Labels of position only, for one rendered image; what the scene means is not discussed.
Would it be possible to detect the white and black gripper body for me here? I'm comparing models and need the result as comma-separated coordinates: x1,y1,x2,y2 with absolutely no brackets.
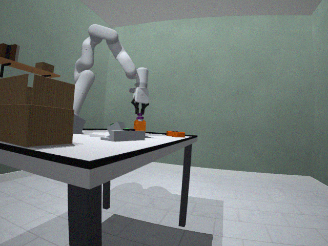
133,87,149,104

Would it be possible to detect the orange digital multimeter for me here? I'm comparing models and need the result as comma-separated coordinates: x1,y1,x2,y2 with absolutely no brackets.
167,131,185,137

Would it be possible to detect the brown cardboard box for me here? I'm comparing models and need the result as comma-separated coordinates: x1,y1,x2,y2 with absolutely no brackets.
0,74,75,147

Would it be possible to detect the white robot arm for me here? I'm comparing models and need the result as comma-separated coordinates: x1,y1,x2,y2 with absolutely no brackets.
73,24,148,117

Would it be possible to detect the grey key housing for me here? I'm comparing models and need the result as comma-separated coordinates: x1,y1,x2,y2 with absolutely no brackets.
107,122,126,133

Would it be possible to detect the grey rectangular panel with round recesses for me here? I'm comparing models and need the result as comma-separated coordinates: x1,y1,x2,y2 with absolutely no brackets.
100,129,145,141

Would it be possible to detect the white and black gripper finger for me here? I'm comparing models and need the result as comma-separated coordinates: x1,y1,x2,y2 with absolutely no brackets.
131,97,139,114
141,103,149,115

